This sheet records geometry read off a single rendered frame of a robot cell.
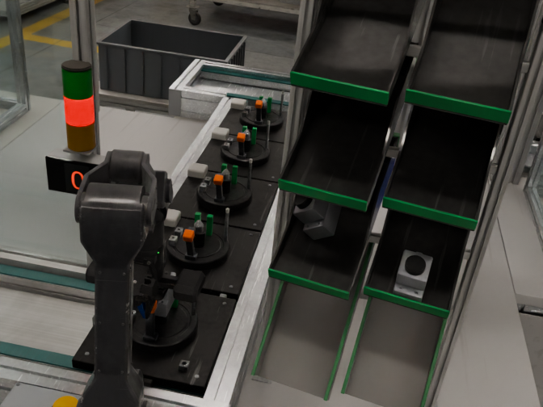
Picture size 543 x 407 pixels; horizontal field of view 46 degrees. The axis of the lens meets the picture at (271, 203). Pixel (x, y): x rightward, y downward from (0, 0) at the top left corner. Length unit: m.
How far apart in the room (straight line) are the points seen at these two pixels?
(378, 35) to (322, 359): 0.54
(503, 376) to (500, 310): 0.22
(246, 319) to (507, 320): 0.64
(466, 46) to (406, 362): 0.52
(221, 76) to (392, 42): 1.64
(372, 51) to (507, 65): 0.18
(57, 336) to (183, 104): 1.20
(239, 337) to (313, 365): 0.19
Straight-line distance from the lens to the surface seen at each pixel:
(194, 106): 2.30
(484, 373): 1.45
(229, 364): 1.20
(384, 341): 1.14
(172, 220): 1.51
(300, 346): 1.13
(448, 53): 0.93
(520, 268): 1.81
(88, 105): 1.18
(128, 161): 0.79
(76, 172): 1.23
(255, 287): 1.36
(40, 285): 1.42
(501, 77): 0.91
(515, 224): 2.00
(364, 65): 0.89
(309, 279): 1.01
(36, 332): 1.34
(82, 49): 1.18
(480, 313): 1.60
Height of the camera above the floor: 1.81
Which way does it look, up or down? 31 degrees down
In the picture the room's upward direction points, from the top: 6 degrees clockwise
